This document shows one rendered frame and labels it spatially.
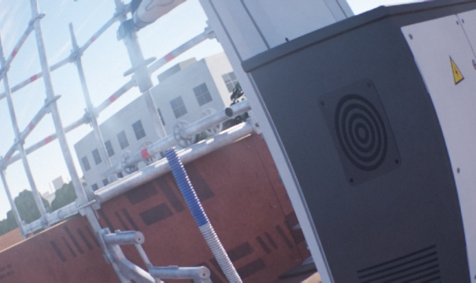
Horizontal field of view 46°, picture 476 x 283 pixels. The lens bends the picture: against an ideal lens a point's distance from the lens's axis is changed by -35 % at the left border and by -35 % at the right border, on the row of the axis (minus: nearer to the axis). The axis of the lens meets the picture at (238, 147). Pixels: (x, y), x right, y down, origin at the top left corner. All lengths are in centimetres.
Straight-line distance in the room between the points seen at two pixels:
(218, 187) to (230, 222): 16
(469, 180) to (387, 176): 17
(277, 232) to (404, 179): 281
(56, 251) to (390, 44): 236
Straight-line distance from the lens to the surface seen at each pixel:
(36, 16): 314
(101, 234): 302
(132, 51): 237
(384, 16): 87
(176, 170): 235
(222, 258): 237
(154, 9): 207
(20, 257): 295
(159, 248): 333
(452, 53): 101
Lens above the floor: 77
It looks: 1 degrees down
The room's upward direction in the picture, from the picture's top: 24 degrees counter-clockwise
